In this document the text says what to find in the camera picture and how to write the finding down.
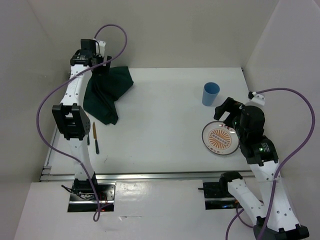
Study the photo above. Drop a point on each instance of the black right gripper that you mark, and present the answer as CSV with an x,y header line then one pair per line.
x,y
231,105

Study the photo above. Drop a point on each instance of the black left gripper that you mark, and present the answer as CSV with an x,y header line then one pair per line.
x,y
102,69

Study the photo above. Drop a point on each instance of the dark green cloth placemat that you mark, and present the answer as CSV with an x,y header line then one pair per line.
x,y
103,90

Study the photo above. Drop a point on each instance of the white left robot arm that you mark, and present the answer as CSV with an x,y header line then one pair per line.
x,y
72,121

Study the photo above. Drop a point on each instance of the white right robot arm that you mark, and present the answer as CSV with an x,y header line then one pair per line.
x,y
272,216

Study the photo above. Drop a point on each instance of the blue plastic cup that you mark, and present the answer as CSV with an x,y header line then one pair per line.
x,y
210,92

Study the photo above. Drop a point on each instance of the white plate orange sunburst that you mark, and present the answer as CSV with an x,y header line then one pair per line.
x,y
219,138

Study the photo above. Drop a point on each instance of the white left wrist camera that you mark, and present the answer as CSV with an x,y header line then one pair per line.
x,y
99,48

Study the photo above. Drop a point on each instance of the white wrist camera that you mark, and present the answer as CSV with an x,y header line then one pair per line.
x,y
256,99
99,48

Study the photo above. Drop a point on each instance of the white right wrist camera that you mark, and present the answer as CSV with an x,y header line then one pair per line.
x,y
256,99

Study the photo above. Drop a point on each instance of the gold knife dark handle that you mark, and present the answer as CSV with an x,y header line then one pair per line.
x,y
95,138

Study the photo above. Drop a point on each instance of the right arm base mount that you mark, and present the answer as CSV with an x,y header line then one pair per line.
x,y
215,198

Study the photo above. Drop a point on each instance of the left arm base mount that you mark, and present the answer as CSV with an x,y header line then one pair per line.
x,y
84,200

